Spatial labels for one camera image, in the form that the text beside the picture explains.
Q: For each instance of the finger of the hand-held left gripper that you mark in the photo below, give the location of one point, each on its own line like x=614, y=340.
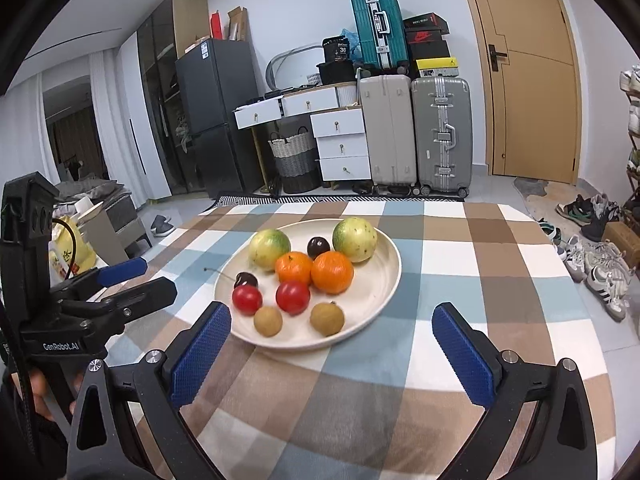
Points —
x=150, y=292
x=122, y=270

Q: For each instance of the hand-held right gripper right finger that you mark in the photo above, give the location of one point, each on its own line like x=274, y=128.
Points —
x=462, y=355

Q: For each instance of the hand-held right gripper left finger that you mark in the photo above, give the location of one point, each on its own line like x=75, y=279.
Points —
x=200, y=355

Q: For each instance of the red tomato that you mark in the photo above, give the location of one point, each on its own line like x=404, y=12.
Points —
x=293, y=296
x=247, y=300

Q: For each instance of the brown longan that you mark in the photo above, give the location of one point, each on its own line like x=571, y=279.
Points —
x=327, y=318
x=268, y=321

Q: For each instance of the dark cherry with stem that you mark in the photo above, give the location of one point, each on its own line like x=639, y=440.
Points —
x=246, y=280

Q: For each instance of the cream round plate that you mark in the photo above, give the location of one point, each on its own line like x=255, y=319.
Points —
x=370, y=290

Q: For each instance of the small orange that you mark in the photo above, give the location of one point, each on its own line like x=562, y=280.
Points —
x=294, y=267

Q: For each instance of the large orange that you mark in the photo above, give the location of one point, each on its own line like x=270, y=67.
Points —
x=332, y=272

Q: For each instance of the dark purple plum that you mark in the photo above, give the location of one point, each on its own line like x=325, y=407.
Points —
x=318, y=247

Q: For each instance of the person's left forearm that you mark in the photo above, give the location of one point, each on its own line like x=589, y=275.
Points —
x=25, y=445

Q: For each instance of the person's left hand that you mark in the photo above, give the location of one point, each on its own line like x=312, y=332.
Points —
x=37, y=390

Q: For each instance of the yellow bag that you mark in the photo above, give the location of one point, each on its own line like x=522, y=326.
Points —
x=80, y=255

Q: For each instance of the grey storage box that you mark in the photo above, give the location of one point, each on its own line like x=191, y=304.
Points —
x=115, y=225

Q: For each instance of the grey slippers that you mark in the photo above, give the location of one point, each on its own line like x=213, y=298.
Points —
x=161, y=226

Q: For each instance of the grey cushions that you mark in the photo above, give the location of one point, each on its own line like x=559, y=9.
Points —
x=90, y=191

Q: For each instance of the checked tablecloth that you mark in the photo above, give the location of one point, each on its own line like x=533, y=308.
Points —
x=450, y=260

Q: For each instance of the yellow-green round fruit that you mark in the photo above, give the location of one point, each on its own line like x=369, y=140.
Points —
x=269, y=249

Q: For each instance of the white wardrobe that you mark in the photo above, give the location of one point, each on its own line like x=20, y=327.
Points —
x=137, y=125

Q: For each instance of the white curtain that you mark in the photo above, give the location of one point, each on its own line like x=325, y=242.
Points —
x=105, y=120

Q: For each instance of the green speckled round fruit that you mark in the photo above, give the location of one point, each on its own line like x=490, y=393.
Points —
x=354, y=239

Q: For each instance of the group of sneakers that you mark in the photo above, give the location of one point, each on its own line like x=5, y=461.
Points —
x=600, y=270

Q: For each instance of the grey floor mat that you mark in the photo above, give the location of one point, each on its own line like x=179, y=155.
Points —
x=537, y=190

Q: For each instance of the dark grey refrigerator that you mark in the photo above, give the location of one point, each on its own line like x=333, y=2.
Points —
x=220, y=110

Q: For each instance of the tall glass-door cabinet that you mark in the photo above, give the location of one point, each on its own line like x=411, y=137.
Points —
x=160, y=85

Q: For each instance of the woven laundry basket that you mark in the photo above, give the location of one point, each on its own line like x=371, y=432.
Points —
x=295, y=165

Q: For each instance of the brown wooden box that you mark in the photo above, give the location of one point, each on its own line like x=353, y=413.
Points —
x=617, y=236

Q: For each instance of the silver suitcase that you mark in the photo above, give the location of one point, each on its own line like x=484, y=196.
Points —
x=440, y=135

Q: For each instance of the beige suitcase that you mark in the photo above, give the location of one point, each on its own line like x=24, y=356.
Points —
x=387, y=135

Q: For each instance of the white drawer dresser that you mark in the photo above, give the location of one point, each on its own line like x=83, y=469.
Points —
x=342, y=147

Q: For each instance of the open cardboard box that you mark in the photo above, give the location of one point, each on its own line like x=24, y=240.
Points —
x=237, y=24

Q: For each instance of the white ribbed container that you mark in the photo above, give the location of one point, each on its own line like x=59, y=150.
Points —
x=347, y=95

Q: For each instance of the wooden door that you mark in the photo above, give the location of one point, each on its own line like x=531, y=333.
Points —
x=535, y=85

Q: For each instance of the shoe rack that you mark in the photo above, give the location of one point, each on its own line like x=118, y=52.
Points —
x=634, y=130

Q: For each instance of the yellow and white shoe box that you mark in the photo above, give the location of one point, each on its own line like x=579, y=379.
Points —
x=437, y=67

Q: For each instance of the small black box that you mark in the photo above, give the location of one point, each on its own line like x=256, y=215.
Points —
x=337, y=50

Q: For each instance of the black and red shoe box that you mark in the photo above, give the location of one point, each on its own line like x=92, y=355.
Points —
x=427, y=44

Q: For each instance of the blue plastic bag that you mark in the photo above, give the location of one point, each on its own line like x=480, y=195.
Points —
x=352, y=42

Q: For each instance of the teal suitcase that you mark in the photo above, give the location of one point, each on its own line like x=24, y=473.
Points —
x=377, y=30

